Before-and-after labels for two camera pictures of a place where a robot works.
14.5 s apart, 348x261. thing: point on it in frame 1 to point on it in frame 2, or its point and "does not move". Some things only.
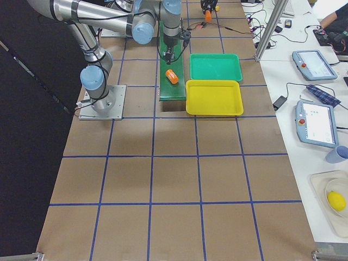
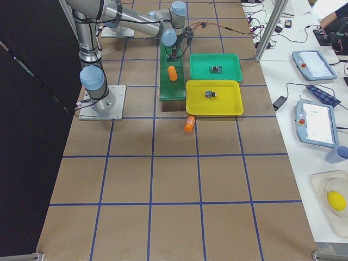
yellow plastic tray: (215, 97) does not move
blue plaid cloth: (324, 96) does not move
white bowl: (339, 185) does not move
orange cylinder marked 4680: (172, 76) to (190, 122)
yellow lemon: (336, 200) does not move
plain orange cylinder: (208, 16) to (173, 74)
